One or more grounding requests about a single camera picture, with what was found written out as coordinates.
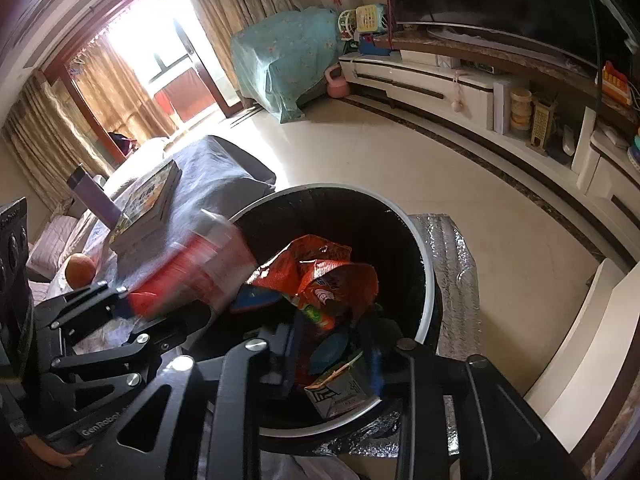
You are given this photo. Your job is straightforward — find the pink pole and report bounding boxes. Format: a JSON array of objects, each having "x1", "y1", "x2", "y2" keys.
[{"x1": 379, "y1": 0, "x2": 397, "y2": 53}]

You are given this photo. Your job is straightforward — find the white side cabinet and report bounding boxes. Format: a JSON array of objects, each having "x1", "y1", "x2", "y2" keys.
[{"x1": 522, "y1": 257, "x2": 640, "y2": 453}]

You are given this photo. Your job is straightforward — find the purple thermos bottle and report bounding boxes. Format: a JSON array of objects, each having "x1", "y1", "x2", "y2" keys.
[{"x1": 67, "y1": 162, "x2": 121, "y2": 226}]

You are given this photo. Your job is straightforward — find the toy wheel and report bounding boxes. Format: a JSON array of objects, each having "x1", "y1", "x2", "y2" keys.
[{"x1": 337, "y1": 9, "x2": 361, "y2": 41}]

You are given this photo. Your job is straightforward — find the blue toy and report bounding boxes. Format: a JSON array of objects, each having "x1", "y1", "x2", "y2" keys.
[{"x1": 357, "y1": 32, "x2": 401, "y2": 58}]

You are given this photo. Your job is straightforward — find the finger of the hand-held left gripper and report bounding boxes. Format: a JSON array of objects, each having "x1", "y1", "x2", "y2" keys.
[
  {"x1": 35, "y1": 281, "x2": 134, "y2": 332},
  {"x1": 52, "y1": 304, "x2": 212, "y2": 397}
]

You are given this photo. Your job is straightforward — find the round yellow white container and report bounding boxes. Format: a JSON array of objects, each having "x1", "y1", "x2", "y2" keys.
[{"x1": 509, "y1": 87, "x2": 533, "y2": 138}]

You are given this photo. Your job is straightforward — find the red white carton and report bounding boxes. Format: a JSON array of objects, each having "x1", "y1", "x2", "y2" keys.
[{"x1": 127, "y1": 222, "x2": 258, "y2": 321}]

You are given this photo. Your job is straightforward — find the striped pink pillow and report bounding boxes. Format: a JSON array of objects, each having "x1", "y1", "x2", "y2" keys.
[{"x1": 27, "y1": 215, "x2": 83, "y2": 281}]

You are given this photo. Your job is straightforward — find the silver bubble foil sheet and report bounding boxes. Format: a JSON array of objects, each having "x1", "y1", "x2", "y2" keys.
[{"x1": 295, "y1": 212, "x2": 483, "y2": 461}]

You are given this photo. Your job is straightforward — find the red towel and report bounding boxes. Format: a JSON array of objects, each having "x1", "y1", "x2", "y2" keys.
[{"x1": 154, "y1": 71, "x2": 211, "y2": 121}]

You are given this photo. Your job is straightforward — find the teal blue wrapper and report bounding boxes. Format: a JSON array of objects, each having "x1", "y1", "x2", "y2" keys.
[{"x1": 307, "y1": 327, "x2": 353, "y2": 376}]

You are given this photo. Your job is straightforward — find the orange snack bag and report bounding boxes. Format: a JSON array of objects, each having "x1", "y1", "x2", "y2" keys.
[{"x1": 232, "y1": 234, "x2": 378, "y2": 331}]

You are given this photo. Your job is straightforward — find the white television cabinet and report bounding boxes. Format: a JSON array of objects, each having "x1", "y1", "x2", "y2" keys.
[{"x1": 339, "y1": 35, "x2": 640, "y2": 271}]

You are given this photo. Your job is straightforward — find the small colourful carton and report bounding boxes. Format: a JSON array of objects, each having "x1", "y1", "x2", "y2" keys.
[{"x1": 304, "y1": 352, "x2": 386, "y2": 421}]

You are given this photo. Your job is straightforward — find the white bin with black bag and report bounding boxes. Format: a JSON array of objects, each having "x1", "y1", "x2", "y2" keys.
[{"x1": 227, "y1": 185, "x2": 443, "y2": 453}]

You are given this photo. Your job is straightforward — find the brown sliding door frame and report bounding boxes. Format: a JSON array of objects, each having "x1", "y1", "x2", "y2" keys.
[{"x1": 42, "y1": 0, "x2": 246, "y2": 161}]

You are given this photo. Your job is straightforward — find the teal cloth covered furniture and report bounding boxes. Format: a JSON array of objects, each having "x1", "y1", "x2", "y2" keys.
[{"x1": 230, "y1": 6, "x2": 346, "y2": 123}]

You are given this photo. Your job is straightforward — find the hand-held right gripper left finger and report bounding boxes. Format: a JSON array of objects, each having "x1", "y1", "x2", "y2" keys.
[{"x1": 100, "y1": 325, "x2": 301, "y2": 480}]

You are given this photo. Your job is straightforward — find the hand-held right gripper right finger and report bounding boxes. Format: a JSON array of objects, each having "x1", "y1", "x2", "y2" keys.
[{"x1": 357, "y1": 332, "x2": 586, "y2": 480}]

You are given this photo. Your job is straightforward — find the pink kettlebell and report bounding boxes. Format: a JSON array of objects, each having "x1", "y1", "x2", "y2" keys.
[{"x1": 325, "y1": 66, "x2": 351, "y2": 99}]

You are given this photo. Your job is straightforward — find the metal grater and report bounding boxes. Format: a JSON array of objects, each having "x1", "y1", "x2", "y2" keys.
[{"x1": 527, "y1": 99, "x2": 558, "y2": 156}]

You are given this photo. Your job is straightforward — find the orange fruit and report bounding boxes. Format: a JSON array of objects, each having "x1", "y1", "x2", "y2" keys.
[{"x1": 64, "y1": 253, "x2": 97, "y2": 290}]

